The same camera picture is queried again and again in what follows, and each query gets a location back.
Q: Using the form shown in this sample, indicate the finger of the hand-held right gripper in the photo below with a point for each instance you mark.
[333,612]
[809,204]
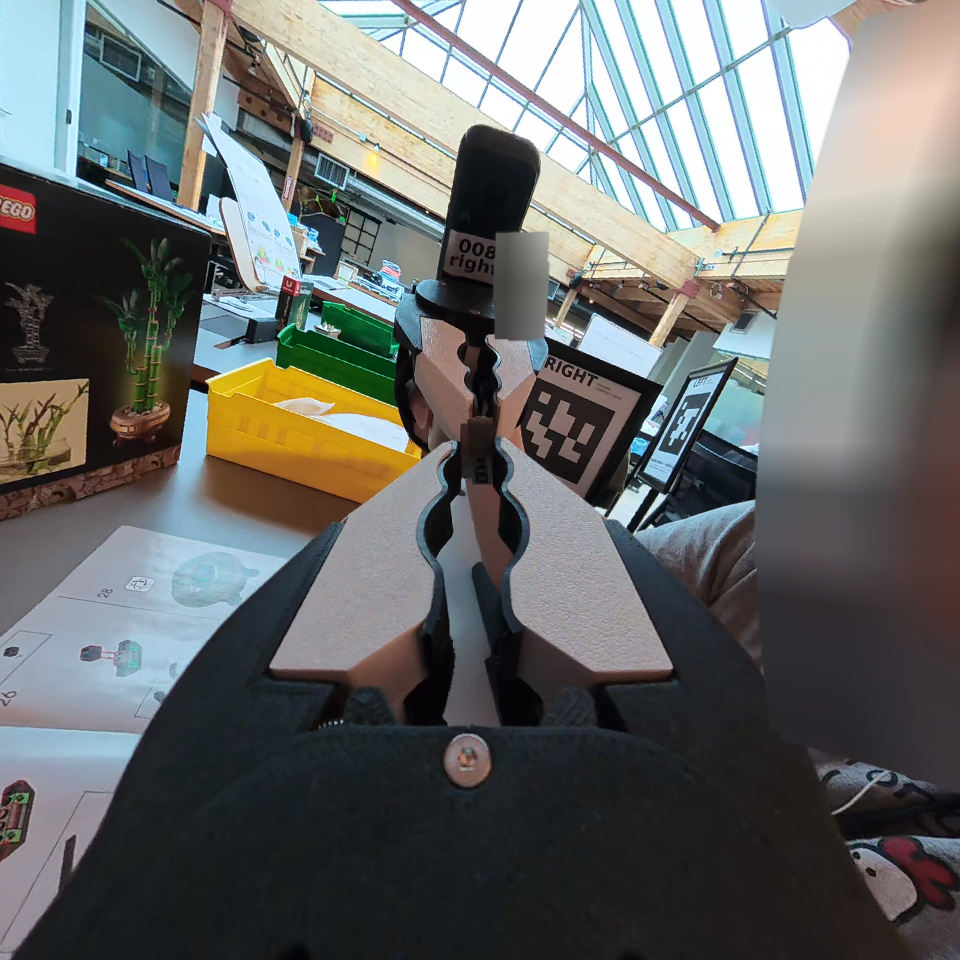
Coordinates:
[516,390]
[446,375]

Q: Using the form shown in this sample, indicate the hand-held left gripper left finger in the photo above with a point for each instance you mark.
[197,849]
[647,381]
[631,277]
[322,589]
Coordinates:
[360,600]

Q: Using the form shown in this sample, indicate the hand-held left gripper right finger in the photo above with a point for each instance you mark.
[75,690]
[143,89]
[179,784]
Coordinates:
[585,600]

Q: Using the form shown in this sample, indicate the black and green brick assembly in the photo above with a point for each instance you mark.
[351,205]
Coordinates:
[478,465]

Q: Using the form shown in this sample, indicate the person's right hand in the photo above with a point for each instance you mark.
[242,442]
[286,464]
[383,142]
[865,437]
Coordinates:
[427,424]

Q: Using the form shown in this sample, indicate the fiducial marker sign board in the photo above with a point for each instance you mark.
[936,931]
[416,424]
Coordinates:
[686,427]
[570,427]

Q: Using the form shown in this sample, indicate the green plastic bin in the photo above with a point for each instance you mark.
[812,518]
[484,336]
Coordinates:
[360,322]
[330,360]

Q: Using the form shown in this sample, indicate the small dark toy set box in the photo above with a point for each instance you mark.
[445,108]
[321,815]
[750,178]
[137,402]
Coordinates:
[294,300]

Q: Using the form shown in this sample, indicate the yellow bin with white bags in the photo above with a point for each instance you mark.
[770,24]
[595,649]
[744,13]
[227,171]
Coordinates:
[262,420]

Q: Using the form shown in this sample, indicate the instruction sheet on stand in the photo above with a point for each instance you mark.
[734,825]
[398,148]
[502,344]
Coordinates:
[251,217]

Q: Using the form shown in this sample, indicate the open instruction booklet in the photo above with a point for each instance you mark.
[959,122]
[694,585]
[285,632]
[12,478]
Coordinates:
[112,600]

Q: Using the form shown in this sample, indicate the black toy set box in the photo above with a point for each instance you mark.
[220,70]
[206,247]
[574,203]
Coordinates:
[75,337]

